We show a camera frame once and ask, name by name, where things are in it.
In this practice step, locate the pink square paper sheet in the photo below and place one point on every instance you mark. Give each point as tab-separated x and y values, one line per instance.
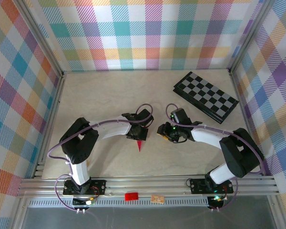
140	145

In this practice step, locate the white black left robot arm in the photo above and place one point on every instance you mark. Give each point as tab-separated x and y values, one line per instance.
78	143

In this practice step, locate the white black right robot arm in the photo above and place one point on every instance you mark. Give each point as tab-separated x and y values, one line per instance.
243	152

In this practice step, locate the black grey folding chessboard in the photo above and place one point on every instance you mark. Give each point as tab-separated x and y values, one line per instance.
205	95

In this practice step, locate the small orange sticker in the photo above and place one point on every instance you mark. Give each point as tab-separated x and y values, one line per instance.
157	199

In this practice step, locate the red rectangular label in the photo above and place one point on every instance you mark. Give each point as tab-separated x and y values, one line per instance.
131	196

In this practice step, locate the small black circuit board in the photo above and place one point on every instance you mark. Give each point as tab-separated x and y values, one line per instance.
215	199
89	202

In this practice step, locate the aluminium mounting rail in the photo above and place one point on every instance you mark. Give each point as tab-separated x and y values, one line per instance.
145	184

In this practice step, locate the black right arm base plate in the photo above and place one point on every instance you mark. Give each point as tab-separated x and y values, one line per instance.
197	186

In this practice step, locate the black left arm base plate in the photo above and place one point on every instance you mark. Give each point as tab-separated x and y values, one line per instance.
99	187

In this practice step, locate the aluminium side rail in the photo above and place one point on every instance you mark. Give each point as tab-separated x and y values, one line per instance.
50	119

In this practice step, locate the aluminium frame post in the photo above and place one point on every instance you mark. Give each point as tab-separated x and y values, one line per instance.
250	35
41	35

